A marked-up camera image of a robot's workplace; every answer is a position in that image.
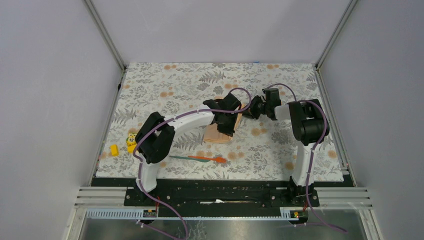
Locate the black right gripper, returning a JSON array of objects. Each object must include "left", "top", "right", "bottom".
[{"left": 238, "top": 95, "right": 270, "bottom": 120}]

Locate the orange cloth napkin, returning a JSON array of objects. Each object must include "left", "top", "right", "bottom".
[{"left": 203, "top": 103, "right": 244, "bottom": 144}]

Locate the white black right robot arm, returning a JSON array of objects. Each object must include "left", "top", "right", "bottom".
[{"left": 242, "top": 88, "right": 330, "bottom": 206}]

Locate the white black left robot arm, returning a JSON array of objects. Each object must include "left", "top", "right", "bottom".
[{"left": 133, "top": 93, "right": 242, "bottom": 206}]

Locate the orange plastic fork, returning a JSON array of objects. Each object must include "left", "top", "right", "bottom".
[{"left": 188, "top": 156, "right": 227, "bottom": 164}]

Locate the teal plastic knife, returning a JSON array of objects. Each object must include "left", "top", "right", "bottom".
[{"left": 169, "top": 155, "right": 211, "bottom": 163}]

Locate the yellow toy block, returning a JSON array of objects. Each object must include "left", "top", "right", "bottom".
[
  {"left": 125, "top": 132, "right": 137, "bottom": 153},
  {"left": 109, "top": 144, "right": 119, "bottom": 157}
]

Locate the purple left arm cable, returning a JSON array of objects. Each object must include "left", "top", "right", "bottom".
[{"left": 131, "top": 87, "right": 253, "bottom": 240}]

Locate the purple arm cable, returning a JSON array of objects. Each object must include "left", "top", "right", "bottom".
[
  {"left": 263, "top": 83, "right": 349, "bottom": 234},
  {"left": 131, "top": 87, "right": 253, "bottom": 240}
]

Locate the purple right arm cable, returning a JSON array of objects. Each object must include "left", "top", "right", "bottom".
[{"left": 263, "top": 83, "right": 349, "bottom": 234}]

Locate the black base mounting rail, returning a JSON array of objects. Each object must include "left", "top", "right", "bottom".
[{"left": 91, "top": 177, "right": 353, "bottom": 218}]

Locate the right aluminium frame post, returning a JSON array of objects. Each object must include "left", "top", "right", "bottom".
[{"left": 315, "top": 0, "right": 359, "bottom": 69}]

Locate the aluminium frame post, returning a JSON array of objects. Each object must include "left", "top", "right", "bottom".
[
  {"left": 82, "top": 0, "right": 127, "bottom": 72},
  {"left": 315, "top": 0, "right": 359, "bottom": 69}
]

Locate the left aluminium frame post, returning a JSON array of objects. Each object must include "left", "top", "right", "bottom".
[{"left": 82, "top": 0, "right": 127, "bottom": 72}]

